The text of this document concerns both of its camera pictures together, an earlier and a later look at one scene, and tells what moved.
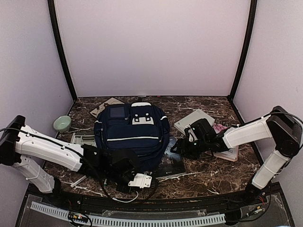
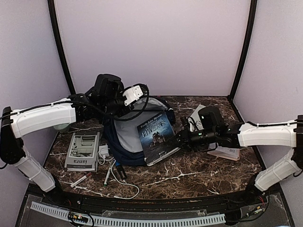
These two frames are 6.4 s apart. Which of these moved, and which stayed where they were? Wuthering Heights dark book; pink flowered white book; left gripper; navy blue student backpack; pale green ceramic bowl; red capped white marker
Moved: navy blue student backpack; left gripper; Wuthering Heights dark book
Stayed: pink flowered white book; pale green ceramic bowl; red capped white marker
